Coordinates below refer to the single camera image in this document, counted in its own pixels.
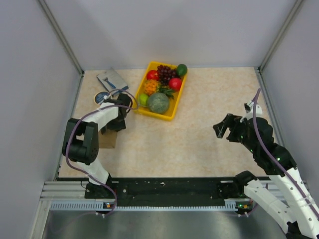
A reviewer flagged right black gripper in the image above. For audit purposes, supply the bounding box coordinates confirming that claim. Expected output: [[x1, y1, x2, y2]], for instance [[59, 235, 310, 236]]
[[213, 113, 258, 153]]

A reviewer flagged brown cardboard paper box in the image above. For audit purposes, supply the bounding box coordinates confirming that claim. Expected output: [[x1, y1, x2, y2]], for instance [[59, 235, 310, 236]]
[[98, 130, 117, 149]]

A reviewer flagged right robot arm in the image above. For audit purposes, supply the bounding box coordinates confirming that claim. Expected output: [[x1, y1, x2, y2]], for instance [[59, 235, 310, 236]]
[[213, 114, 319, 239]]

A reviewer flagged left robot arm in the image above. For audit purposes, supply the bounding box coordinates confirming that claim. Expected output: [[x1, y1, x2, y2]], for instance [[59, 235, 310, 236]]
[[62, 93, 133, 198]]

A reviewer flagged razor package box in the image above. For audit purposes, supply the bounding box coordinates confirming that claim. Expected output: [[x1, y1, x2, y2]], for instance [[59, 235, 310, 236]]
[[97, 68, 129, 96]]

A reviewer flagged yellow plastic tray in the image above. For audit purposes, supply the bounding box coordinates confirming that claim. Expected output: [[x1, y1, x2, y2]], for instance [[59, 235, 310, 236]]
[[134, 61, 188, 121]]

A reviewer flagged masking tape roll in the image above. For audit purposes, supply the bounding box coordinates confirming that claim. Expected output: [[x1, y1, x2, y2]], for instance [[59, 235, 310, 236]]
[[94, 91, 110, 105]]

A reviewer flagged green cantaloupe melon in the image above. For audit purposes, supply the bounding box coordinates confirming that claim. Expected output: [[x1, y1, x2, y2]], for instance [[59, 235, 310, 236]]
[[147, 93, 170, 114]]

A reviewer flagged orange pineapple fruit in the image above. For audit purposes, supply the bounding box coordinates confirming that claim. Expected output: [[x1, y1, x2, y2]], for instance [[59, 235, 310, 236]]
[[143, 80, 174, 99]]

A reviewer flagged red apple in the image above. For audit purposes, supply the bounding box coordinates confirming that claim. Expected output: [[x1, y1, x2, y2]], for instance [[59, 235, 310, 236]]
[[146, 70, 159, 81]]

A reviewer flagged red pomegranate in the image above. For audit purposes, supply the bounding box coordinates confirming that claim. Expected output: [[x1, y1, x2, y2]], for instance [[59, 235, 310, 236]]
[[168, 78, 182, 92]]

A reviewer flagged green avocado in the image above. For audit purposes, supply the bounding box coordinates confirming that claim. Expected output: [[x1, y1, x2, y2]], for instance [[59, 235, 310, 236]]
[[176, 64, 188, 77]]

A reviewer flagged dark red grape bunch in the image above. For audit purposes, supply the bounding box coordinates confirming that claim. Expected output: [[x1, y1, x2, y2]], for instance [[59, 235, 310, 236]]
[[157, 65, 177, 85]]

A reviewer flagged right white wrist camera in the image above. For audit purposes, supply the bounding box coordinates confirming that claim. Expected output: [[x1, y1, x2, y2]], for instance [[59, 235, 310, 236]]
[[242, 101, 263, 120]]

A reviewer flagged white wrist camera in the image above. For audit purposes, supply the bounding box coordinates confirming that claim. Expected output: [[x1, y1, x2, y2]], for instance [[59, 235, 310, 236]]
[[103, 95, 118, 104], [242, 101, 263, 120]]

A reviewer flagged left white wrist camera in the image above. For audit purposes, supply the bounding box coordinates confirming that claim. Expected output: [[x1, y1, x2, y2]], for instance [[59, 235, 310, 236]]
[[103, 95, 118, 104]]

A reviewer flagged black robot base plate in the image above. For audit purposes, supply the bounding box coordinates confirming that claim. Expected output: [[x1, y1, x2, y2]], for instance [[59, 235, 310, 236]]
[[85, 177, 246, 207]]

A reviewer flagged grey slotted cable duct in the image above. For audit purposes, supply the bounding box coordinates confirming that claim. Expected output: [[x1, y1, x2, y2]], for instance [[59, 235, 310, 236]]
[[49, 200, 244, 212]]

